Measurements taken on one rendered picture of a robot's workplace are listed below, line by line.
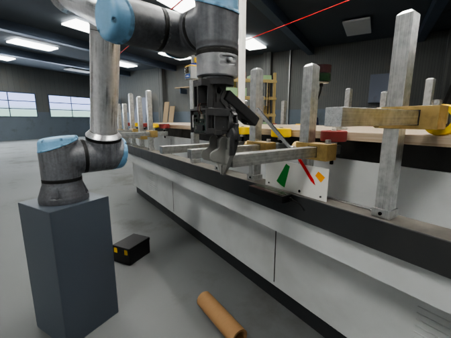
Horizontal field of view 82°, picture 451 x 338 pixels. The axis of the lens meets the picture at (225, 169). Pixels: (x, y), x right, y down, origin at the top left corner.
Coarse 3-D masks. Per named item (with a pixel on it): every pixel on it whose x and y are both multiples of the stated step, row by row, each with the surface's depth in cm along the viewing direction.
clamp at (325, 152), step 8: (296, 144) 84; (304, 144) 81; (312, 144) 79; (320, 144) 76; (328, 144) 75; (336, 144) 77; (320, 152) 76; (328, 152) 75; (320, 160) 77; (328, 160) 76
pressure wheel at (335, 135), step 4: (324, 132) 82; (328, 132) 81; (332, 132) 80; (336, 132) 80; (340, 132) 80; (344, 132) 80; (320, 136) 85; (324, 136) 82; (328, 136) 81; (332, 136) 80; (336, 136) 80; (340, 136) 80; (344, 136) 80; (320, 140) 85; (324, 140) 82; (332, 140) 81; (336, 140) 80; (340, 140) 80; (344, 140) 81
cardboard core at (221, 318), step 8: (200, 296) 130; (208, 296) 128; (200, 304) 128; (208, 304) 124; (216, 304) 123; (208, 312) 122; (216, 312) 119; (224, 312) 118; (216, 320) 116; (224, 320) 114; (232, 320) 113; (224, 328) 111; (232, 328) 109; (240, 328) 109; (224, 336) 111; (232, 336) 107; (240, 336) 112
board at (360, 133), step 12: (264, 132) 119; (348, 132) 86; (360, 132) 84; (372, 132) 84; (408, 132) 84; (420, 132) 84; (408, 144) 72; (420, 144) 70; (432, 144) 68; (444, 144) 66
